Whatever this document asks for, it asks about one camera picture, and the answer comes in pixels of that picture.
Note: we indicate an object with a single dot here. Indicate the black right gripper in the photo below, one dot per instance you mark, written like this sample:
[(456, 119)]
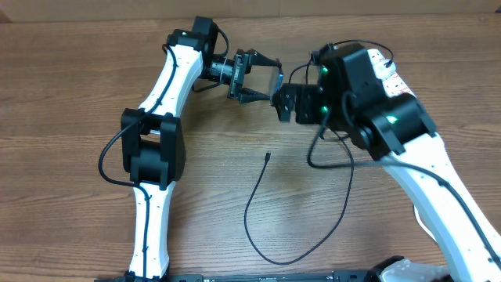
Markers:
[(310, 99)]

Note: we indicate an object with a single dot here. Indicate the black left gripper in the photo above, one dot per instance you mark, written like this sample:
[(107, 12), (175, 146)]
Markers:
[(246, 94)]

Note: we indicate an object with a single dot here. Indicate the blue Samsung Galaxy smartphone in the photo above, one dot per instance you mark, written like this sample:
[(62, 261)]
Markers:
[(275, 81)]

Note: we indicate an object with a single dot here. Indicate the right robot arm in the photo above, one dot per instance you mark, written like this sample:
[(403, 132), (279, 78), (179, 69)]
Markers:
[(359, 92)]

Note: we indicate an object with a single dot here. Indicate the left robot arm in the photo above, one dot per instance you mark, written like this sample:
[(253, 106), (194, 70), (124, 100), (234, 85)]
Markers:
[(153, 148)]

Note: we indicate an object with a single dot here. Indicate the white USB charger plug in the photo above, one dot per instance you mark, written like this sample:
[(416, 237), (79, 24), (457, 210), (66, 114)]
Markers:
[(382, 71)]

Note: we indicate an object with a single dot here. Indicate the white power strip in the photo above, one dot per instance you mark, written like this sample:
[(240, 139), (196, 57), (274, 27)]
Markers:
[(392, 83)]

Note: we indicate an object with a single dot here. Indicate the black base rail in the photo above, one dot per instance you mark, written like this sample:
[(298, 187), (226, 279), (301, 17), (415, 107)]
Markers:
[(350, 275)]

